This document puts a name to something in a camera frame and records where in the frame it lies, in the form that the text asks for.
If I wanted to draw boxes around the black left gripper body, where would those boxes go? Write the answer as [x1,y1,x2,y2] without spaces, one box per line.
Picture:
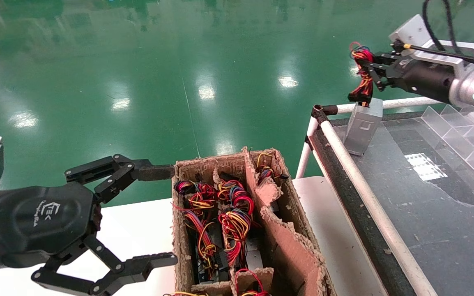
[0,183,103,274]

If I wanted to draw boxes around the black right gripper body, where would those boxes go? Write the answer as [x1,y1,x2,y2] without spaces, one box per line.
[377,55,455,94]

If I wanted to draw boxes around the brown cardboard box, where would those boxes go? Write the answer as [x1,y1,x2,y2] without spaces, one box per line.
[171,148,336,296]

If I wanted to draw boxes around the black corner pipe connector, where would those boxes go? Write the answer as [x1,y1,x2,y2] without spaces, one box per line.
[311,104,338,124]

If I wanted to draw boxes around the clear acrylic divider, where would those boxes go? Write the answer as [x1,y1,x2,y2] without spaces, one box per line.
[421,104,474,190]

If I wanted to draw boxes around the short cardboard cross divider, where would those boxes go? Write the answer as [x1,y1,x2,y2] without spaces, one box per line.
[191,267,276,296]

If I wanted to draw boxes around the long cardboard divider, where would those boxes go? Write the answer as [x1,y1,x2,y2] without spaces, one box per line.
[241,147,328,296]

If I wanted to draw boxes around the white crosswise frame pipe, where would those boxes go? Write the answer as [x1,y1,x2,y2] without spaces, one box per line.
[336,97,443,115]

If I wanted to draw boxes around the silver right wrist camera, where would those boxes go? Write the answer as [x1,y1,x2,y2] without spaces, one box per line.
[389,14,435,52]

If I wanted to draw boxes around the white frame leg pipe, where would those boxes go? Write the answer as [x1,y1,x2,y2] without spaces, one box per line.
[296,117,319,179]

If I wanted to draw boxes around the white lengthwise frame pipe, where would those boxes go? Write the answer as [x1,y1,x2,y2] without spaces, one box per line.
[319,119,439,296]

